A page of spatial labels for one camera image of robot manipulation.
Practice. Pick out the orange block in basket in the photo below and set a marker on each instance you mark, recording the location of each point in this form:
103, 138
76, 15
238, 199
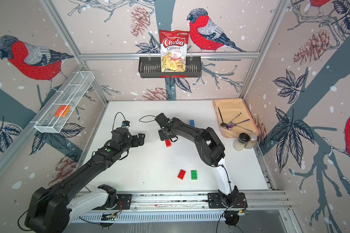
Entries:
62, 111

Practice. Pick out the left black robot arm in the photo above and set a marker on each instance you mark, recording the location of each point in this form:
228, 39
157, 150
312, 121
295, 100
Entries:
51, 210

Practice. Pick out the red lego brick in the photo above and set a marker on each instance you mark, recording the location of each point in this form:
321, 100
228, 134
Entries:
168, 143
181, 174

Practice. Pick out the white wire basket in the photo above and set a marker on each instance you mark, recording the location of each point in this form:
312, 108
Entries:
72, 94

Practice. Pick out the black lid shaker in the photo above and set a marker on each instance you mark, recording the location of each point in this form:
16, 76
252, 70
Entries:
240, 143

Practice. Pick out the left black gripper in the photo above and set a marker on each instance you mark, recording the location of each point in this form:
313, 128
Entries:
136, 142

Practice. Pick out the spoon with patterned handle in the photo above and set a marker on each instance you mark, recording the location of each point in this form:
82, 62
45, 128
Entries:
235, 118

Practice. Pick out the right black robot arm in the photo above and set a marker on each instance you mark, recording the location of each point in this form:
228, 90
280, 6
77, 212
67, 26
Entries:
210, 149

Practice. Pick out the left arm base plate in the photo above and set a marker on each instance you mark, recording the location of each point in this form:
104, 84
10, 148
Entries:
123, 202

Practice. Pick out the black spoon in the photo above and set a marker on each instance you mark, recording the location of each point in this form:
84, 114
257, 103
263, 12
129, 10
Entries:
222, 124

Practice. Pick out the green lego brick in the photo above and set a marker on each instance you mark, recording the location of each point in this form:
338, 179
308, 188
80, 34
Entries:
193, 175

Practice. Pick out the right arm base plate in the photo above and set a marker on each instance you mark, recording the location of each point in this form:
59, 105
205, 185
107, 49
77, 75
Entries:
219, 201

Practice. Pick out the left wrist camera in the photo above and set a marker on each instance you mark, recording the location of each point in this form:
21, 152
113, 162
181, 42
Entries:
126, 124

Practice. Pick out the chuba cassava chips bag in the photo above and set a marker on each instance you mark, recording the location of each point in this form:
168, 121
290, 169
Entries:
173, 50

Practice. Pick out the silver lid shaker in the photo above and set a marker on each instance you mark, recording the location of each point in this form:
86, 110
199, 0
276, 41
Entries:
252, 142

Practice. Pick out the black wall basket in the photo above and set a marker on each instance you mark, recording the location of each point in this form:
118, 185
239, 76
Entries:
151, 68

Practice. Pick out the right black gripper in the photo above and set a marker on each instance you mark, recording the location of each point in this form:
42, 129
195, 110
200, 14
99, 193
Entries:
161, 138

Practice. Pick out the yellow cloth mat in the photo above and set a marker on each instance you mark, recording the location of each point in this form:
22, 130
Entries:
229, 109

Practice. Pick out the purple spoon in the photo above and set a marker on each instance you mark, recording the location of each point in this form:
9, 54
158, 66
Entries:
231, 127

